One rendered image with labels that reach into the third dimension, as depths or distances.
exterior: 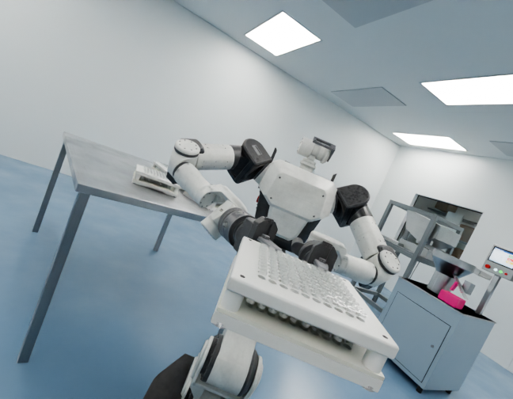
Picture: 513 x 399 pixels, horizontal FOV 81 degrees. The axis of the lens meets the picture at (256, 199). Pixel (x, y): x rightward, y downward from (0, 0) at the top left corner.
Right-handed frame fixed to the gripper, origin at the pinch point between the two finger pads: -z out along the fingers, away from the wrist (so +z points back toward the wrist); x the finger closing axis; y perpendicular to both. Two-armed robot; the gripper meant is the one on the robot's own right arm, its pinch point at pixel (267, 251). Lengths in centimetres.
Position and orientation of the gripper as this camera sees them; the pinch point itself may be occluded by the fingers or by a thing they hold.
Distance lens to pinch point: 64.5
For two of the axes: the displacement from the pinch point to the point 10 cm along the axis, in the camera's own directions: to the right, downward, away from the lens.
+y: -7.9, -3.0, -5.4
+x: -4.0, 9.2, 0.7
